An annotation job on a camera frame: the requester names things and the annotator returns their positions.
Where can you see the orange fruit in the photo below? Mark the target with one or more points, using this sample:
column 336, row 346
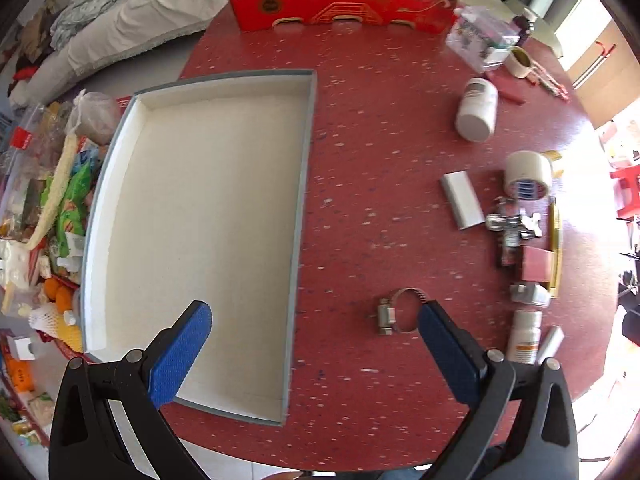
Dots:
column 64, row 300
column 52, row 287

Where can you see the yellow utility knife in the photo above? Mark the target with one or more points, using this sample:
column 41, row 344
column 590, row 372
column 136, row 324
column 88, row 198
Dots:
column 556, row 240

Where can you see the small beige tape roll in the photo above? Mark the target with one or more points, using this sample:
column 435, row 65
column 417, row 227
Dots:
column 515, row 65

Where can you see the clear zip bag red label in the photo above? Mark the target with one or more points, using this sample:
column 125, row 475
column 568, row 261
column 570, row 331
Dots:
column 30, row 160

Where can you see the pale loofah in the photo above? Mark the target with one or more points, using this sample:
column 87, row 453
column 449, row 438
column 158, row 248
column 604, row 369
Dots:
column 55, row 190

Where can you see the grey patterned cloth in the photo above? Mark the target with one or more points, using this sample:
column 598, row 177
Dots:
column 85, row 0

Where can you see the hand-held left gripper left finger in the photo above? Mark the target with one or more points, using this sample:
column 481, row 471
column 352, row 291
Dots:
column 182, row 355

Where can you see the small dark bottle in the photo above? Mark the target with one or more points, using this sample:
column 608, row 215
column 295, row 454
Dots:
column 522, row 27

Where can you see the white power plug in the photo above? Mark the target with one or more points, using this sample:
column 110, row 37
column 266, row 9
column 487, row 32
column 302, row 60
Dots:
column 530, row 294

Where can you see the brown cardboard box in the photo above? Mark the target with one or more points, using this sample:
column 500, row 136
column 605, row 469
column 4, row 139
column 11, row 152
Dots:
column 610, row 85

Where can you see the metal spring clip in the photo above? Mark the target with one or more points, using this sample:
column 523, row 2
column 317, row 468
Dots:
column 500, row 221

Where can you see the dark snack packet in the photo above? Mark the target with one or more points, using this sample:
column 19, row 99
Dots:
column 509, row 252

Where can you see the large white bottle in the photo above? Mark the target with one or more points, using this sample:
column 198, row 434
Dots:
column 477, row 110

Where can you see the red plastic stool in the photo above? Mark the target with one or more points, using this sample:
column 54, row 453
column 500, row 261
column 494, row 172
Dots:
column 625, row 180

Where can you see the clear plastic box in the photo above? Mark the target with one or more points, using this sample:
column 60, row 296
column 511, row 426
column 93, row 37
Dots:
column 475, row 35

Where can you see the yellow fruit in white net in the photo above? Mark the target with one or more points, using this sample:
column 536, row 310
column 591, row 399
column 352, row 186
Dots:
column 70, row 335

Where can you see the red white pen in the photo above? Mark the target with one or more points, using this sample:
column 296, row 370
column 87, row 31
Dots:
column 555, row 89
column 542, row 76

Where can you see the red flip-top box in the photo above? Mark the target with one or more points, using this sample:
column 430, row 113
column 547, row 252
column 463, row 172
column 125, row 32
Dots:
column 537, row 263

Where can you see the clear knotted plastic bag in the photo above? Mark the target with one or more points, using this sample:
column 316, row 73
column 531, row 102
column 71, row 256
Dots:
column 95, row 117

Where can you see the grey shallow box white inside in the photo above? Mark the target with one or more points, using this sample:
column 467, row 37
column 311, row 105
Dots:
column 200, row 200

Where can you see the white packing tape roll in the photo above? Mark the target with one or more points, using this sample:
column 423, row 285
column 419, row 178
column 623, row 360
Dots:
column 525, row 167

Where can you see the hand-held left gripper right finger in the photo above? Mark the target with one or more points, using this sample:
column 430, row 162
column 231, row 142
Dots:
column 445, row 355

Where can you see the green snack packets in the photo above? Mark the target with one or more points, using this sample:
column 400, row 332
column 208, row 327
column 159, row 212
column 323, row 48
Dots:
column 72, row 195

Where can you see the small dark red box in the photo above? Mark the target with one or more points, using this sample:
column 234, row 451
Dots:
column 507, row 89

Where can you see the small white bottle orange label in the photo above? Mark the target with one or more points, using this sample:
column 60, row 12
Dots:
column 524, row 335

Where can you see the white rectangular block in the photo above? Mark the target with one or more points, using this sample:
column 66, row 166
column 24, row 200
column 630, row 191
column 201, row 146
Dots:
column 461, row 201
column 550, row 342

